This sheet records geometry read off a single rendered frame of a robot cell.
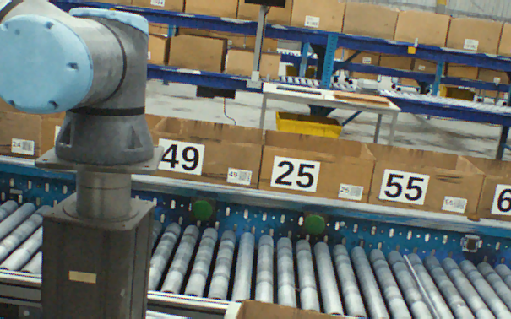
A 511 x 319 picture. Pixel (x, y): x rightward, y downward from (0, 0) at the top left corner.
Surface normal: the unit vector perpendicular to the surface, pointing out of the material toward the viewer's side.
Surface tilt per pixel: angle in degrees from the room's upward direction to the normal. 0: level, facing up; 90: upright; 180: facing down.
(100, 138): 67
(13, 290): 90
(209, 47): 90
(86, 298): 90
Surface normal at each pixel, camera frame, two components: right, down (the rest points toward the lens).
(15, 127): -0.03, 0.25
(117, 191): 0.69, 0.21
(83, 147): -0.09, -0.14
